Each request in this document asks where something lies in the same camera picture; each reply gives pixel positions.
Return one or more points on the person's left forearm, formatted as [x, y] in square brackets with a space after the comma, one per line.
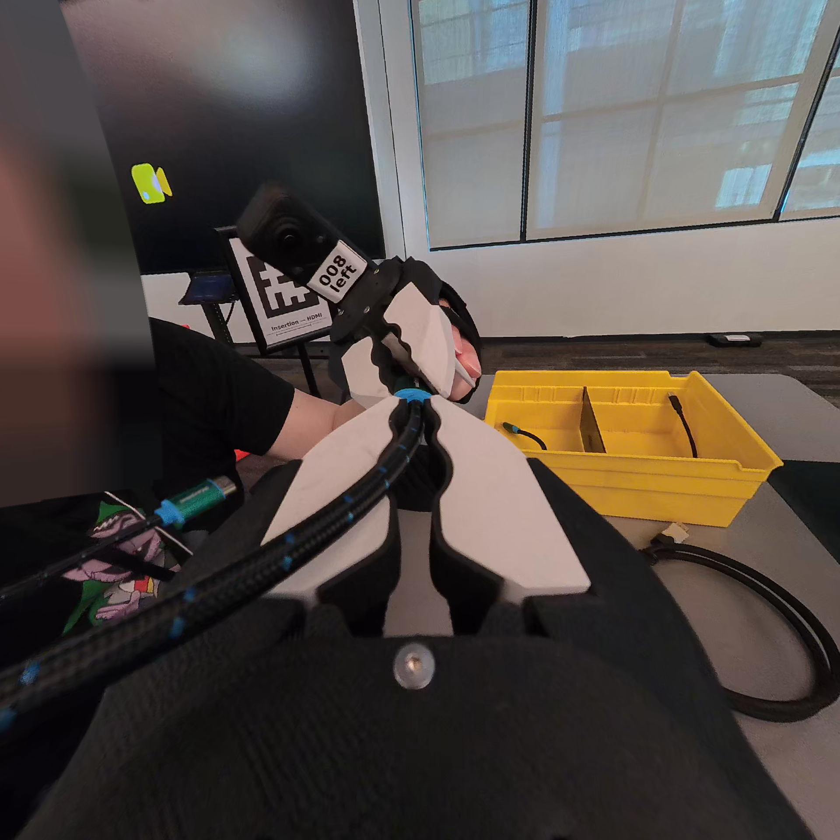
[295, 426]

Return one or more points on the flat black floor device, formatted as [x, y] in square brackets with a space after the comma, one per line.
[735, 340]

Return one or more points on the framed marker sign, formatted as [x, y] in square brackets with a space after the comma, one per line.
[275, 302]

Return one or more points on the black rolling stand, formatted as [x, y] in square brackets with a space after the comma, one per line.
[213, 321]

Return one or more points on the window with roller shades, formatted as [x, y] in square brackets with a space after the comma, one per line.
[590, 131]

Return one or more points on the yellow plastic bin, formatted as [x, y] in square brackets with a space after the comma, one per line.
[656, 485]

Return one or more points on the small tablet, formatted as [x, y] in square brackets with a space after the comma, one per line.
[208, 287]

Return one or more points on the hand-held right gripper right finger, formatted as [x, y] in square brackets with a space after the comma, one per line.
[505, 512]

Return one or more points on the large black screen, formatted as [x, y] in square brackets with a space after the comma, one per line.
[229, 98]

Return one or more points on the person's left hand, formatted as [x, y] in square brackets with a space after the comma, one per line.
[467, 367]

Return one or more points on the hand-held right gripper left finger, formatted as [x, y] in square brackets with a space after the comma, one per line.
[328, 499]

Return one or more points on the yellow camera-shaped sticker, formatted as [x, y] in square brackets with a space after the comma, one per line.
[149, 184]

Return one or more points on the person's black printed shirt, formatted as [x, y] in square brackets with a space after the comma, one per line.
[210, 380]

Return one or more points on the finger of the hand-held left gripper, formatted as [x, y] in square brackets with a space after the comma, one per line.
[359, 374]
[423, 341]

